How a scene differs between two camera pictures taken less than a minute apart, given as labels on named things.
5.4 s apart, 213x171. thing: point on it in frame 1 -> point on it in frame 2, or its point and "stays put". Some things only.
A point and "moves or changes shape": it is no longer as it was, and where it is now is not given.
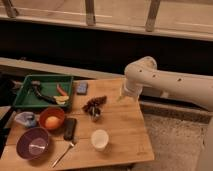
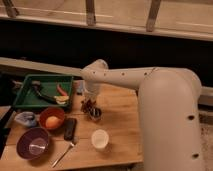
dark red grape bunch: x=95 y=103 moves or changes shape
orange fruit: x=52 y=122 stays put
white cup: x=99 y=139 stays put
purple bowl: x=32 y=143 stays put
